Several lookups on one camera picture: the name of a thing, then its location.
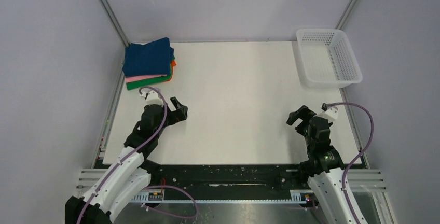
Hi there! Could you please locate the blue t-shirt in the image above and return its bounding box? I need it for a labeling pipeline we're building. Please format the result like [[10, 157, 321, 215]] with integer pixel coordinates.
[[122, 37, 174, 77]]

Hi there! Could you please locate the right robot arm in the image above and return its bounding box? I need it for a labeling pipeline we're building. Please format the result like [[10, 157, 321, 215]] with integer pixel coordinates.
[[286, 105, 367, 223]]

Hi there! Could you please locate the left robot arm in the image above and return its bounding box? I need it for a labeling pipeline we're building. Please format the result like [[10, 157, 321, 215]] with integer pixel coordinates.
[[64, 94, 188, 223]]

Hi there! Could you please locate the green folded t-shirt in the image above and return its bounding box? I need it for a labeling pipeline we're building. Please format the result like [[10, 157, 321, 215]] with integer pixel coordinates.
[[124, 55, 176, 90]]

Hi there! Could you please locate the orange folded t-shirt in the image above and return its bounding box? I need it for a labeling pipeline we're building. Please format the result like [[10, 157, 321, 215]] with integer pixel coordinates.
[[164, 60, 176, 82]]

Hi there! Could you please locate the pink folded t-shirt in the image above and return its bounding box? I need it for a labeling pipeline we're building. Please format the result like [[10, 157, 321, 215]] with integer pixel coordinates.
[[125, 75, 166, 83]]

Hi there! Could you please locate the white perforated plastic basket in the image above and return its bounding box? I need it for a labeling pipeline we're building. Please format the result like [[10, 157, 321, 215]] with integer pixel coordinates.
[[296, 29, 363, 88]]

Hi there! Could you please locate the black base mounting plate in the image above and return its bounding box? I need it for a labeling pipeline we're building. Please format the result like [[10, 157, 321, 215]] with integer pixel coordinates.
[[94, 159, 333, 203]]

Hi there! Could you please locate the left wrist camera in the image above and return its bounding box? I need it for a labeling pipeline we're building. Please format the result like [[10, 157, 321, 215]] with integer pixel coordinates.
[[140, 90, 164, 106]]

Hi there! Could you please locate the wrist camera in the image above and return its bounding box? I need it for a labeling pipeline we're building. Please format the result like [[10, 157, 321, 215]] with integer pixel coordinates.
[[140, 90, 164, 106], [318, 107, 339, 123]]

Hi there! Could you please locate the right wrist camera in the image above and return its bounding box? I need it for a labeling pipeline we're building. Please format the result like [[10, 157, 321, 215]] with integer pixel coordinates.
[[318, 107, 339, 123]]

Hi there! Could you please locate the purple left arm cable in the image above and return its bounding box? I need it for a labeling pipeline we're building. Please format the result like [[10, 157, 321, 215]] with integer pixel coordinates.
[[75, 86, 199, 224]]

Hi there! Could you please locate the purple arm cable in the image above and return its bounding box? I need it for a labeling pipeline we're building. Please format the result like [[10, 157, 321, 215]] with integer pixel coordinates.
[[75, 86, 199, 224], [321, 102, 375, 224]]

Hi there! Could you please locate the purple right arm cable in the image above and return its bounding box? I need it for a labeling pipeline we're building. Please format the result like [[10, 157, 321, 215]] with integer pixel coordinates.
[[321, 102, 375, 224]]

